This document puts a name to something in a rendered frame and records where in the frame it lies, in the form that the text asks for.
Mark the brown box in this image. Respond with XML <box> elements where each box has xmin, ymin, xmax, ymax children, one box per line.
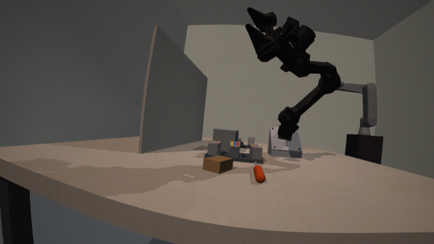
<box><xmin>203</xmin><ymin>155</ymin><xmax>234</xmax><ymax>174</ymax></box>

